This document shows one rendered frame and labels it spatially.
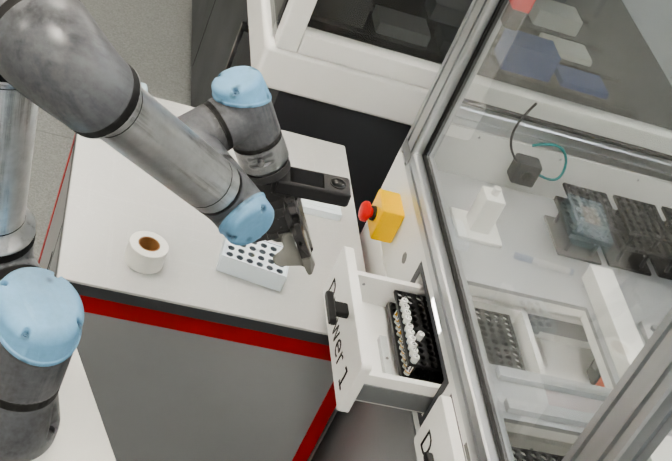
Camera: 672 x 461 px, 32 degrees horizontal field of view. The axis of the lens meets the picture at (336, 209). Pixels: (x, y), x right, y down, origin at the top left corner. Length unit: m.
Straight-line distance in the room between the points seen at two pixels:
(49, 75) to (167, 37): 3.06
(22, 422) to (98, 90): 0.51
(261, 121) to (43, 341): 0.43
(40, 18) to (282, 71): 1.37
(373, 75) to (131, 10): 1.92
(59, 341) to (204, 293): 0.61
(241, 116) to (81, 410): 0.47
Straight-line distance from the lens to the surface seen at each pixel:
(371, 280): 2.05
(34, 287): 1.53
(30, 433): 1.61
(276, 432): 2.30
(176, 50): 4.25
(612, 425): 1.43
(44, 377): 1.54
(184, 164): 1.42
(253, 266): 2.11
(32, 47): 1.26
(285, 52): 2.56
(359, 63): 2.59
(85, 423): 1.71
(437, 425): 1.84
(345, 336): 1.92
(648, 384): 1.38
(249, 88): 1.62
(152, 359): 2.15
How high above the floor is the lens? 2.10
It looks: 34 degrees down
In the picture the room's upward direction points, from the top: 25 degrees clockwise
